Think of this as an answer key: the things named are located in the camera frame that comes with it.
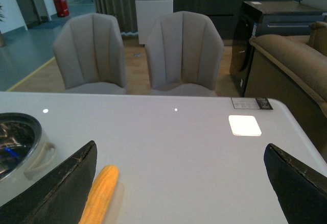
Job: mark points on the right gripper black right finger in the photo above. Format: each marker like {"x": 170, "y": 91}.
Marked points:
{"x": 300, "y": 190}

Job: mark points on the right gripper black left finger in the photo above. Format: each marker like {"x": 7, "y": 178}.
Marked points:
{"x": 59, "y": 196}

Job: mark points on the yellow corn cob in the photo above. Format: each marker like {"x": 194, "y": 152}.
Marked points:
{"x": 100, "y": 195}

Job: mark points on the white electric cooking pot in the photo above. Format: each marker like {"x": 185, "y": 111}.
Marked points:
{"x": 27, "y": 155}

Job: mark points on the table label sticker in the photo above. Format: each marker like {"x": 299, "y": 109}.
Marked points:
{"x": 257, "y": 103}

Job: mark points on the brown sofa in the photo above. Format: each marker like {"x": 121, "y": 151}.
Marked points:
{"x": 292, "y": 69}

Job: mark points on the left beige upholstered chair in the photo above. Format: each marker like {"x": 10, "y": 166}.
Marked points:
{"x": 90, "y": 55}

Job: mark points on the beige upholstered chair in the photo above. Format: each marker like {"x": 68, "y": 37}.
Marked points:
{"x": 90, "y": 55}
{"x": 184, "y": 51}

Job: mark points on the right beige upholstered chair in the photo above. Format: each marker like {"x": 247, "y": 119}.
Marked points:
{"x": 184, "y": 51}

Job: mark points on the red fire extinguisher box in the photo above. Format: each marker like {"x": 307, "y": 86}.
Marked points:
{"x": 61, "y": 8}

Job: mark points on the grey curtain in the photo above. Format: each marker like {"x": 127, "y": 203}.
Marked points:
{"x": 123, "y": 10}

